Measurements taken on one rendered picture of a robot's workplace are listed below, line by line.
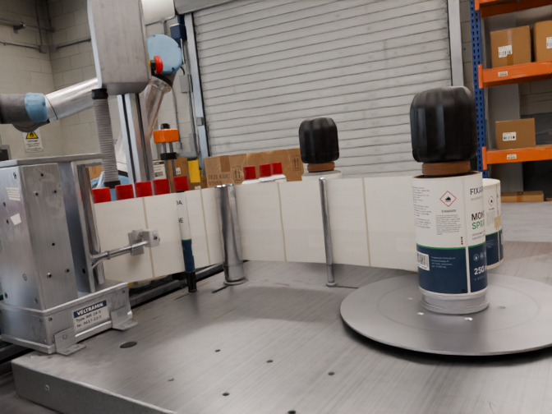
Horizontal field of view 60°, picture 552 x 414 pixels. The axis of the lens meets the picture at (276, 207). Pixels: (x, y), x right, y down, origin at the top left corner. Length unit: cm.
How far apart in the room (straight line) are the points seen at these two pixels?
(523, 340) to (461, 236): 14
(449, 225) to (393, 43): 484
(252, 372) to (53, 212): 35
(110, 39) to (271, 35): 490
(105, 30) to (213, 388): 74
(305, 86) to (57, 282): 508
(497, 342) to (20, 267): 60
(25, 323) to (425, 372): 53
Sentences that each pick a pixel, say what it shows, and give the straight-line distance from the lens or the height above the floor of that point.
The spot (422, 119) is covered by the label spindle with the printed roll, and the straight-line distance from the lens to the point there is 63.
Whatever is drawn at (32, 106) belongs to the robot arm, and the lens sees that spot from 138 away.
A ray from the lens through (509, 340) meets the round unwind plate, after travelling 59.
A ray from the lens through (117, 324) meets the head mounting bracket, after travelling 78.
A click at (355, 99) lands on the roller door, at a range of 545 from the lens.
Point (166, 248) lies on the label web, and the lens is 88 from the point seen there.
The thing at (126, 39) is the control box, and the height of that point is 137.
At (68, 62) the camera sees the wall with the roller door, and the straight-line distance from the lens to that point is 800.
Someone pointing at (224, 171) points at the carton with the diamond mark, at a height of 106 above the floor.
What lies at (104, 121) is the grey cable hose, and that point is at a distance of 107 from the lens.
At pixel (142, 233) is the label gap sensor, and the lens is 82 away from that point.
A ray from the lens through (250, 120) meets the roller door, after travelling 592.
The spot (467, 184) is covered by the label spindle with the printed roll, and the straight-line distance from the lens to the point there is 63.
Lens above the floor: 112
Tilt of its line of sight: 7 degrees down
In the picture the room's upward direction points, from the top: 6 degrees counter-clockwise
